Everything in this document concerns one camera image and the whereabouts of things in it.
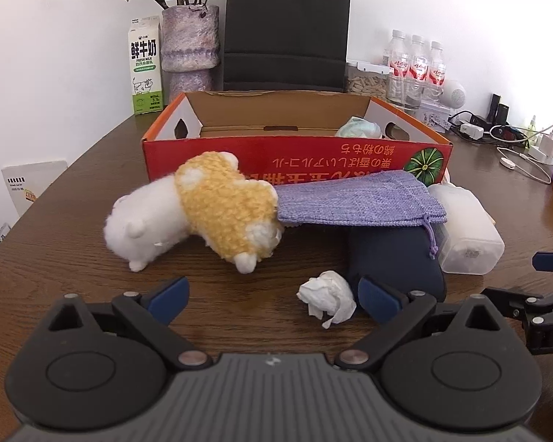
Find white round speaker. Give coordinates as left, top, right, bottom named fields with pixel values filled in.
left=442, top=80, right=467, bottom=106

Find white yellow plush toy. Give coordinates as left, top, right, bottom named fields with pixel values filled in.
left=102, top=151, right=285, bottom=276

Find black upright device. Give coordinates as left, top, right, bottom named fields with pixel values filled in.
left=488, top=93, right=510, bottom=125

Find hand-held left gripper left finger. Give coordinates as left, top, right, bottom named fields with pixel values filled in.
left=46, top=276, right=213, bottom=371

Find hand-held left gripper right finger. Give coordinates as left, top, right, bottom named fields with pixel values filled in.
left=334, top=275, right=505, bottom=371

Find chargers and white cables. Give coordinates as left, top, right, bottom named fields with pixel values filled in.
left=495, top=145, right=553, bottom=185

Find red cardboard box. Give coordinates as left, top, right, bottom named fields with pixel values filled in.
left=141, top=90, right=453, bottom=185

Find purple drawstring pouch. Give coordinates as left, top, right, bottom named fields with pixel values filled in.
left=276, top=169, right=447, bottom=259

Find pale round bundle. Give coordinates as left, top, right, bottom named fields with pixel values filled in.
left=335, top=116, right=383, bottom=139

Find clear drinking glass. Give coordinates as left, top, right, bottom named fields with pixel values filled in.
left=386, top=76, right=425, bottom=109

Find white green milk carton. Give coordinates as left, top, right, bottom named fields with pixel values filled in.
left=128, top=15, right=166, bottom=116

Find white sign board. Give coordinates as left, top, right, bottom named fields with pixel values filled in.
left=1, top=160, right=68, bottom=219

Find clear container of seeds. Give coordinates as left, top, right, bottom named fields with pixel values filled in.
left=345, top=60, right=390, bottom=97

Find clear plastic jar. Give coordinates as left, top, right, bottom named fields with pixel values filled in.
left=426, top=182, right=505, bottom=276

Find black paper bag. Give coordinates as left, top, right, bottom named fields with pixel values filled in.
left=222, top=0, right=352, bottom=94

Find white charger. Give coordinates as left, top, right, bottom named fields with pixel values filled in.
left=528, top=133, right=553, bottom=165

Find navy blue zip case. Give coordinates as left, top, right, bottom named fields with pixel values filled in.
left=345, top=225, right=447, bottom=314

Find purple textured vase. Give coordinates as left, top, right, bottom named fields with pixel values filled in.
left=160, top=4, right=221, bottom=94

